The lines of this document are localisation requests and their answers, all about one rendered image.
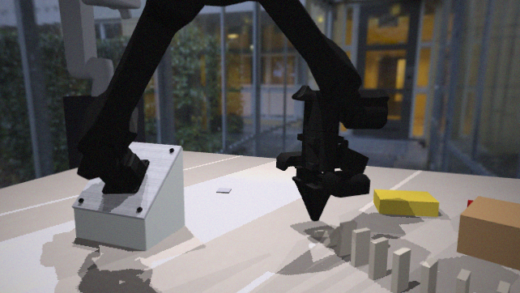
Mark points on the tan rectangular block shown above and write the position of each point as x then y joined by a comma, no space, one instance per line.
490,230

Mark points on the yellow flat block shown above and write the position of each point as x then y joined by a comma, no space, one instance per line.
390,201

